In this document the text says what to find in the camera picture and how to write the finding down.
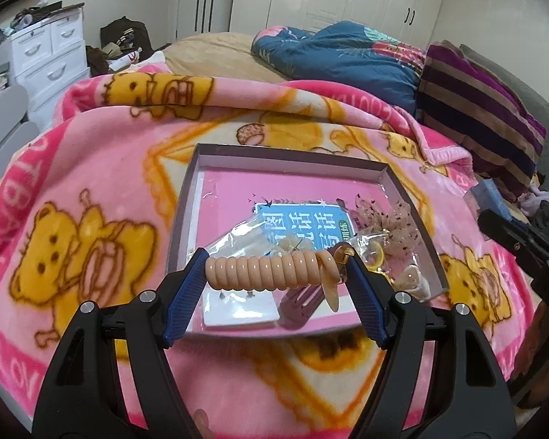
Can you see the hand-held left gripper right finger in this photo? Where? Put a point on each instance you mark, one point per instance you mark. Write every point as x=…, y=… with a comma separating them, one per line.
x=370, y=302

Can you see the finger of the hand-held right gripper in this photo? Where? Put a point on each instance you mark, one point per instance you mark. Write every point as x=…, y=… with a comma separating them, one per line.
x=521, y=242

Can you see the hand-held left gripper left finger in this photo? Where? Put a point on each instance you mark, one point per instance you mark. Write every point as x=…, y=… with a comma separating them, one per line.
x=183, y=302

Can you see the small blue packet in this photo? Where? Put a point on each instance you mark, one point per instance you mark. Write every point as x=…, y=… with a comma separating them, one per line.
x=485, y=192

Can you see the maroon hair clip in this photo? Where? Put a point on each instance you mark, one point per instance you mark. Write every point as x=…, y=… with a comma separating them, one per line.
x=297, y=311

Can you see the pink lace bow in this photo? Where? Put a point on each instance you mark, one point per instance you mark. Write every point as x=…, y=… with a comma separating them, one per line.
x=393, y=228

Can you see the shallow pink cardboard box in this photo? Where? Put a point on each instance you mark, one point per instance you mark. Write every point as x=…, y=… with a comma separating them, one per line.
x=228, y=192

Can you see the amber hair clip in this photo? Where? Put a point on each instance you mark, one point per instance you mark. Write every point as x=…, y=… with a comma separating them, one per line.
x=343, y=254

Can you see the white earring card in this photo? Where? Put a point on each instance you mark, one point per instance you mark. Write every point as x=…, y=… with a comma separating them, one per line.
x=238, y=313

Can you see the clear plastic bag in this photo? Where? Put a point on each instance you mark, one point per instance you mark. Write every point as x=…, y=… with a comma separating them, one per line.
x=242, y=240

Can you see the purple striped pillow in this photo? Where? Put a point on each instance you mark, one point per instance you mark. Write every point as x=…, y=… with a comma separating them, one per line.
x=476, y=109

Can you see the pink bear printed blanket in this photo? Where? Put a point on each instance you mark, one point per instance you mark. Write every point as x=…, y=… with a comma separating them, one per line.
x=96, y=155

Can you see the dark blue floral quilt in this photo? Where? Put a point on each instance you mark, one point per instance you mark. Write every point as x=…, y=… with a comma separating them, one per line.
x=338, y=59

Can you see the grey chair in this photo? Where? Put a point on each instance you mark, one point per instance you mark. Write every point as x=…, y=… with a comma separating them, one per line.
x=4, y=132

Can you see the beige bed sheet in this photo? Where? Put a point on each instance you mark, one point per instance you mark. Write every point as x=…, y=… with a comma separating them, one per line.
x=210, y=55

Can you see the pile of clothes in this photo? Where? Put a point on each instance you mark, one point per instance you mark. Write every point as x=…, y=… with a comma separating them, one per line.
x=114, y=61

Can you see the dark bag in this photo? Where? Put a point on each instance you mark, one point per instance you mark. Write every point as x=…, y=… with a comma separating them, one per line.
x=126, y=34

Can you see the white drawer cabinet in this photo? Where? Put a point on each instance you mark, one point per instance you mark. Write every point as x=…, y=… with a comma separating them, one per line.
x=45, y=55

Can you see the white door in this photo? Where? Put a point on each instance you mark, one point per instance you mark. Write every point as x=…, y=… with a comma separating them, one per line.
x=201, y=4

